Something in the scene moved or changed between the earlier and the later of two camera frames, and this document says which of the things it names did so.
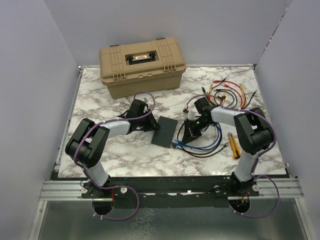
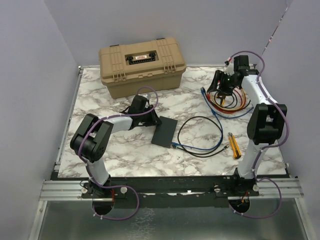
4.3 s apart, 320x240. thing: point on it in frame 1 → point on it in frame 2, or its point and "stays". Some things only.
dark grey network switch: (164, 136) stays
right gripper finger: (188, 132) → (217, 76)
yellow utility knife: (236, 148) stays
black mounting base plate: (143, 192) stays
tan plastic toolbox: (142, 67) stays
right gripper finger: (196, 133) → (221, 94)
